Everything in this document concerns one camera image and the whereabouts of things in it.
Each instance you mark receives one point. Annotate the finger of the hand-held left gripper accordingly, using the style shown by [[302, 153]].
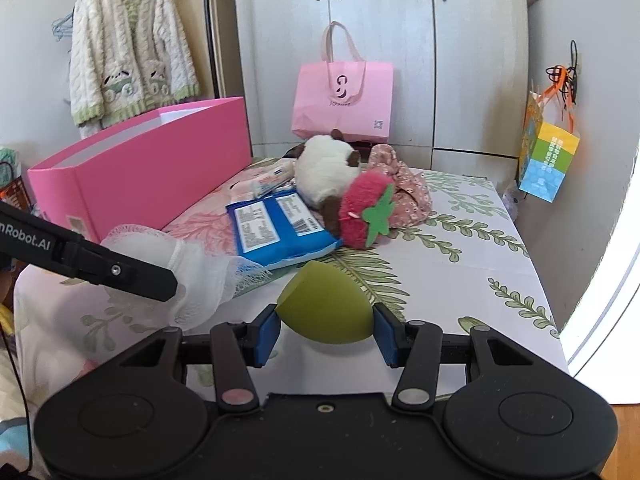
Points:
[[147, 282]]

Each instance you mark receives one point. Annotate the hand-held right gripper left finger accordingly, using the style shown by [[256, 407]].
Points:
[[267, 335]]

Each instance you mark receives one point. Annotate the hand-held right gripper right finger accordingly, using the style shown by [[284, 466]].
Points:
[[387, 337]]

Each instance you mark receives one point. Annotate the white mesh cloth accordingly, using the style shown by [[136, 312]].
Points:
[[200, 270]]

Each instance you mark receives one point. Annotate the pink storage box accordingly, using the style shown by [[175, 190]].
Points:
[[150, 175]]

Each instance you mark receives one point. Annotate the red strawberry plush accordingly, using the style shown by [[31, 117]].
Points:
[[357, 205]]

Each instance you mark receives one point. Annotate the white brown plush toy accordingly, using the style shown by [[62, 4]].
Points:
[[322, 170]]

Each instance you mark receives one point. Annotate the blue wipes packet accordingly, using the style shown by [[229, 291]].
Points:
[[270, 247]]

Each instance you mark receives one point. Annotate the floral tablecloth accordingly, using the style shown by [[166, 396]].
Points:
[[475, 260]]

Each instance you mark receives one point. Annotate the white tube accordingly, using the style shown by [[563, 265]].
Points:
[[272, 180]]

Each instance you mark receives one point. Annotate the small purple plush pendant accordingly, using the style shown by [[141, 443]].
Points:
[[512, 202]]

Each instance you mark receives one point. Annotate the white knit cardigan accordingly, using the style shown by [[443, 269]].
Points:
[[130, 50]]

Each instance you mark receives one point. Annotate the blue clothes hangers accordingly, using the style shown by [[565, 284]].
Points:
[[62, 27]]

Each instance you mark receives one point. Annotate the white door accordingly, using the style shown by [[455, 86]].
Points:
[[610, 310]]

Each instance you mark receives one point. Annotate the colourful gift bag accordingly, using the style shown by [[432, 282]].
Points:
[[545, 160]]

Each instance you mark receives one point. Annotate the pink tote bag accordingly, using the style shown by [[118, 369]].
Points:
[[340, 100]]

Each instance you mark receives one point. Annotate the white wardrobe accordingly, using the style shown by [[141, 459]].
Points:
[[400, 35]]

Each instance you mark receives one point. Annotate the orange ribbon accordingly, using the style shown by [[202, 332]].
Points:
[[557, 77]]

